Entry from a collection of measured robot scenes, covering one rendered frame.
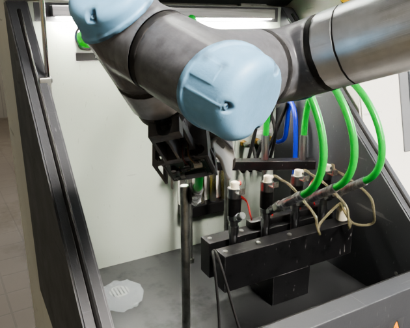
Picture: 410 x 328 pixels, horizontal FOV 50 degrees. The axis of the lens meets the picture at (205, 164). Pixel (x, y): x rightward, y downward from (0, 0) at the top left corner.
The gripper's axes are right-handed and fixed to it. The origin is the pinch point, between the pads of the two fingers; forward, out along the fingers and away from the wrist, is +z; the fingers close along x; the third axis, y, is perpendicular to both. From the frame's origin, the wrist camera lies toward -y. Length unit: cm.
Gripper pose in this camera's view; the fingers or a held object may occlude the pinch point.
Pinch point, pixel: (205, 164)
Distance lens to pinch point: 68.1
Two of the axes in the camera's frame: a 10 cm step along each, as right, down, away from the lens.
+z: 2.5, 4.8, 8.4
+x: 9.7, -1.7, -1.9
